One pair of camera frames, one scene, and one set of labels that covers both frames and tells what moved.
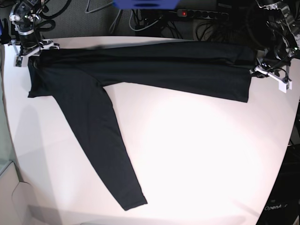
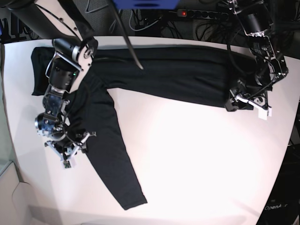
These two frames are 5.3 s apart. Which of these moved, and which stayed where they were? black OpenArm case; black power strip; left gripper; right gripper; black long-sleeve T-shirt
Moved: right gripper; black long-sleeve T-shirt; left gripper
Stayed: black power strip; black OpenArm case
